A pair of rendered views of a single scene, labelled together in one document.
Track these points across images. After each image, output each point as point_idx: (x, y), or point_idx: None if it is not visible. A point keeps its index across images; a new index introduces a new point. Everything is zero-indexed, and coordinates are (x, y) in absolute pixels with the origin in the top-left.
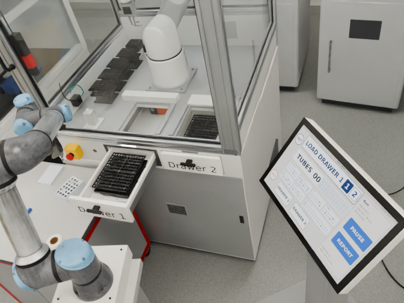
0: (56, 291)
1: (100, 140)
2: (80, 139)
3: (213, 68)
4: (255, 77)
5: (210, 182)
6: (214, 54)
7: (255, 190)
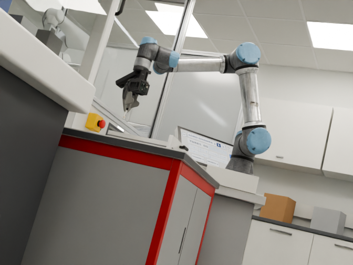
0: (248, 174)
1: (110, 116)
2: (101, 110)
3: (169, 82)
4: None
5: None
6: (172, 74)
7: None
